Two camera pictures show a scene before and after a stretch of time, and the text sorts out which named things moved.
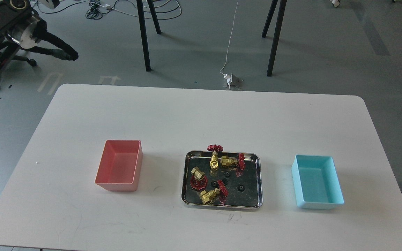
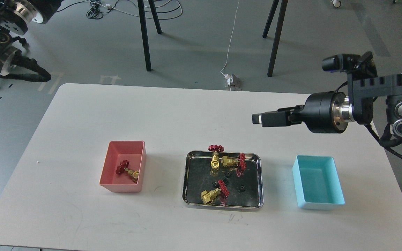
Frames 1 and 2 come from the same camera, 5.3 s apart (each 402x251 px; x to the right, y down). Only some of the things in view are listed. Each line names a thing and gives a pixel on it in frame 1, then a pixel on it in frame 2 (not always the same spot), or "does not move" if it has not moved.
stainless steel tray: [222, 180] does not move
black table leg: [154, 16] does not move
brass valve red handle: [199, 181] → [123, 167]
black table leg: [144, 36] does not move
